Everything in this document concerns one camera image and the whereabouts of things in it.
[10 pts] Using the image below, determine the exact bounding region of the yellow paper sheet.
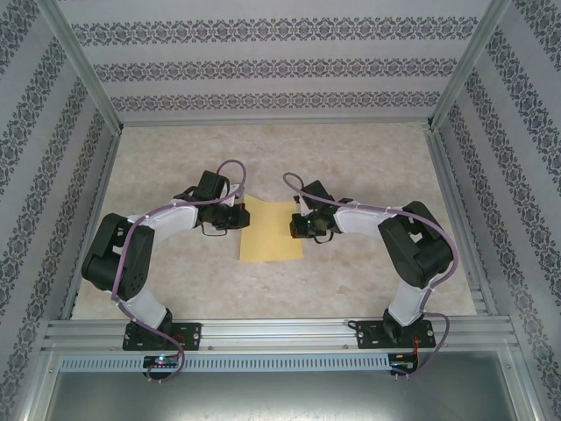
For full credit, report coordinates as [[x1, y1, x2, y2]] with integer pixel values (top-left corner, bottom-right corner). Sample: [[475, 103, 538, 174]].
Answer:
[[238, 194, 305, 263]]

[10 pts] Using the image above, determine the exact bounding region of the grey sheet metal panel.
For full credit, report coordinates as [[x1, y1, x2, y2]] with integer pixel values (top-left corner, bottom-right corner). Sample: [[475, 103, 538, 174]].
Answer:
[[43, 370, 518, 421]]

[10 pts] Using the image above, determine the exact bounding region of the aluminium back rail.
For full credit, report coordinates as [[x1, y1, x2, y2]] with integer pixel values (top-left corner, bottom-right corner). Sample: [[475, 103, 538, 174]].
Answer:
[[120, 116, 433, 129]]

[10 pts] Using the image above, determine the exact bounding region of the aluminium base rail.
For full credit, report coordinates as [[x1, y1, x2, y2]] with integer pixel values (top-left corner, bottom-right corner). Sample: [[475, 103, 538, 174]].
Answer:
[[41, 318, 521, 352]]

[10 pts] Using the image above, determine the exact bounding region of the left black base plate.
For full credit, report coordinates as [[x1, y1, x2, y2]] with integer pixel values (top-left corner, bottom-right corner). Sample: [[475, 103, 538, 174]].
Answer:
[[124, 322, 203, 352]]

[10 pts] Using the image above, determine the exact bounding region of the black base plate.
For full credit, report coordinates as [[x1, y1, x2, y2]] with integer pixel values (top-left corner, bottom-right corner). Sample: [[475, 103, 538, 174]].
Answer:
[[355, 319, 437, 351], [124, 322, 203, 352]]

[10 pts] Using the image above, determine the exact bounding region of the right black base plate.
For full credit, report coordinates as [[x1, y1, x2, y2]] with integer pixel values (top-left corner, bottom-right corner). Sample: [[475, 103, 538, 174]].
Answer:
[[355, 319, 437, 351]]

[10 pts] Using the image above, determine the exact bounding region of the aluminium table side rail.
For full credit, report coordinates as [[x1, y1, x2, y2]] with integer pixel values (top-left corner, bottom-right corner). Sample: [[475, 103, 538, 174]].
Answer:
[[423, 125, 501, 317], [59, 126, 126, 321]]

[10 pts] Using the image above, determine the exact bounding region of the grey slotted cable duct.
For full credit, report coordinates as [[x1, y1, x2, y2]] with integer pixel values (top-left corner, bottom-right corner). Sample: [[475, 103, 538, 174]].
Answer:
[[59, 353, 391, 372]]

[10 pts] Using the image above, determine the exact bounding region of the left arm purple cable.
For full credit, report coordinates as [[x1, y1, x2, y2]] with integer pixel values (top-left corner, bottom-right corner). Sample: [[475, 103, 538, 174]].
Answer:
[[111, 160, 247, 385]]

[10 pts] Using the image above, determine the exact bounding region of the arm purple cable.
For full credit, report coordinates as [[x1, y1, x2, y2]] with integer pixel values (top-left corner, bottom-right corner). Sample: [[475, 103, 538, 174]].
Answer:
[[111, 160, 247, 385], [282, 171, 461, 378]]

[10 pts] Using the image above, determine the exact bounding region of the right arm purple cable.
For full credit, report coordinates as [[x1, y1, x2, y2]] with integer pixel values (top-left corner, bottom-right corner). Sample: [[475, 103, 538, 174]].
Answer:
[[282, 171, 461, 378]]

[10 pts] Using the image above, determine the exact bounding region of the aluminium upright frame post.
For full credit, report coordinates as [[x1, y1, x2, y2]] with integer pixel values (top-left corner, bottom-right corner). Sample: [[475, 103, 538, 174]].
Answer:
[[427, 0, 514, 131], [39, 0, 124, 132]]

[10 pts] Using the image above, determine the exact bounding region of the aluminium frame leg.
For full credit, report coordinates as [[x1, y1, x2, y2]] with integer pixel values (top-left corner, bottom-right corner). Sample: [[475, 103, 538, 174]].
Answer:
[[503, 346, 547, 421], [12, 346, 60, 421]]

